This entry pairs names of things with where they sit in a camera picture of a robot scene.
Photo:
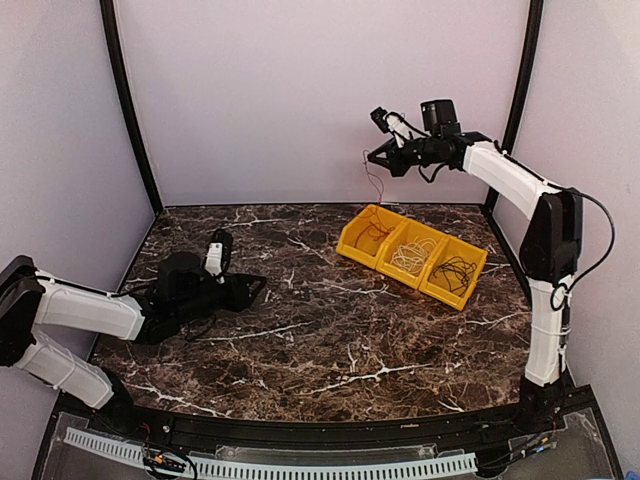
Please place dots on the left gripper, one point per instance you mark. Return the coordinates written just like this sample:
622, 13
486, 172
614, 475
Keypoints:
238, 284

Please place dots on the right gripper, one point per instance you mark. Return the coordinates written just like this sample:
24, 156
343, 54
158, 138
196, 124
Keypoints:
394, 161

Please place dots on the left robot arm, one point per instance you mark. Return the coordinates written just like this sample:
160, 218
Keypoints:
186, 288

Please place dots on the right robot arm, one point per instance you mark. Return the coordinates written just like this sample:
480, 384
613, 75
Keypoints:
548, 254

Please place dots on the yellow bin left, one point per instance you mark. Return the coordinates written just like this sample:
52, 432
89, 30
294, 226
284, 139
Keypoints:
362, 239

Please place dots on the yellow bin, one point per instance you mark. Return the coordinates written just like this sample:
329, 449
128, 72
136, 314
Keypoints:
409, 254
455, 273
362, 239

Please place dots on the yellow bin middle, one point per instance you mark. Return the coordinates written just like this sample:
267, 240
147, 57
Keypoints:
409, 254

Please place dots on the yellow bin right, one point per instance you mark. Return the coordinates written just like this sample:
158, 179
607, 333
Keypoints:
455, 273

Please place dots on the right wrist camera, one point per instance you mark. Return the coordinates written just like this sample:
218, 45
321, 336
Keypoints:
393, 123

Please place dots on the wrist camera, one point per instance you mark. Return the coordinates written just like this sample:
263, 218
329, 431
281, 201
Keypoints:
393, 123
217, 252

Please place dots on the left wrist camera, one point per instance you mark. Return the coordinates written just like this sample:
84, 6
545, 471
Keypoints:
217, 252

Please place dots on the black front rail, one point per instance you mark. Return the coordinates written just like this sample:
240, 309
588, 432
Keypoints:
482, 429

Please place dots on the right black frame post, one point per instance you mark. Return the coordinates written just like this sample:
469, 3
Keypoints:
526, 65

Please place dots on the black frame post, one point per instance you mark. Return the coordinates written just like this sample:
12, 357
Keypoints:
126, 101
526, 65

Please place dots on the white slotted cable duct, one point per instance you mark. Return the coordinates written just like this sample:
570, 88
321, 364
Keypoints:
198, 467

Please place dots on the left black frame post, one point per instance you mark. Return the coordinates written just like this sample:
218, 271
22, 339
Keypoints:
126, 101

